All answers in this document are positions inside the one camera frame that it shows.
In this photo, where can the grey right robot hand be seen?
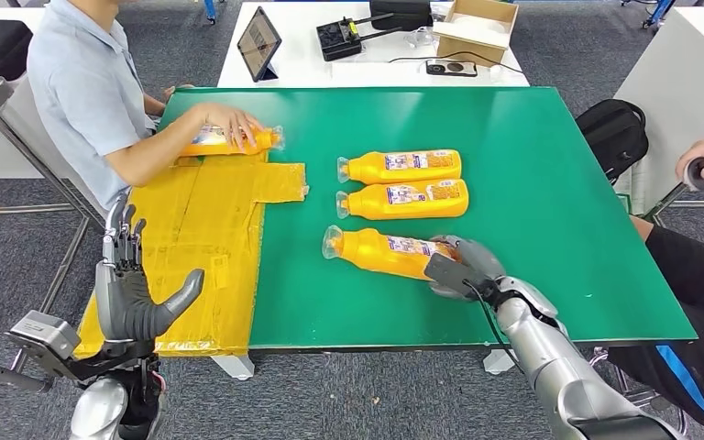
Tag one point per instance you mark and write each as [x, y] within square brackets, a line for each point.
[479, 258]

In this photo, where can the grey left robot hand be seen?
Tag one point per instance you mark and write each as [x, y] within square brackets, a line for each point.
[124, 303]

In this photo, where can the person's hand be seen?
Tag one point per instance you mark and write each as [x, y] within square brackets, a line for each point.
[227, 120]
[176, 90]

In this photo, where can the orange detergent bottle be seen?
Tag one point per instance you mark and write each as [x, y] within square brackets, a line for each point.
[367, 169]
[370, 203]
[218, 146]
[370, 252]

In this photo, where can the person's forearm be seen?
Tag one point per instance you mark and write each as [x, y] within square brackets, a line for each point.
[151, 152]

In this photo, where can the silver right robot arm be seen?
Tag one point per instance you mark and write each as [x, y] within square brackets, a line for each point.
[558, 370]

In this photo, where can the black tablet on stand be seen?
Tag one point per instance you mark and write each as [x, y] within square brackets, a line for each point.
[259, 41]

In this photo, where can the seated person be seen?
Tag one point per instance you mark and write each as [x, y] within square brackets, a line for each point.
[85, 91]

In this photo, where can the yellow taped cardboard sheet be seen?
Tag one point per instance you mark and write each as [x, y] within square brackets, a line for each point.
[206, 243]

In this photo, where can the white table foot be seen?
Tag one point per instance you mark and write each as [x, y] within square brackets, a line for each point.
[501, 362]
[233, 367]

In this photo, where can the black router with antennas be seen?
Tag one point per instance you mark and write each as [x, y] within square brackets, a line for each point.
[338, 37]

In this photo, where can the black backpack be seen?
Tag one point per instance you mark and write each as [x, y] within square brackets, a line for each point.
[613, 136]

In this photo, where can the black smartphone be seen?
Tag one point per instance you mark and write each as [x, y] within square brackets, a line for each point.
[451, 67]

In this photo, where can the black bag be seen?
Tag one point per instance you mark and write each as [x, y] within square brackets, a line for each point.
[400, 13]

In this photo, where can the clear plastic piece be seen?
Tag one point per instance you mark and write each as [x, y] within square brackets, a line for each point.
[420, 37]

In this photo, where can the open cardboard box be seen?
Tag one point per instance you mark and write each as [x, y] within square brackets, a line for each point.
[473, 45]

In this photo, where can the person in black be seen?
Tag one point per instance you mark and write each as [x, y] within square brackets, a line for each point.
[692, 279]

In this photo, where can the chrome office chair base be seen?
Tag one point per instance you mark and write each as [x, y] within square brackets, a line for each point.
[643, 398]

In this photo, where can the white side table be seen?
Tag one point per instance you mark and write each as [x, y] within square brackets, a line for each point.
[680, 91]

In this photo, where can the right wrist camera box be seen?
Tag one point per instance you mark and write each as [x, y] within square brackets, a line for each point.
[449, 273]

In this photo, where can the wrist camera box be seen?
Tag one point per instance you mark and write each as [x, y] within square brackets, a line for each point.
[449, 273]
[45, 337]

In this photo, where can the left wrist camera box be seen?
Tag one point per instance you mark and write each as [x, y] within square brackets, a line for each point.
[45, 337]

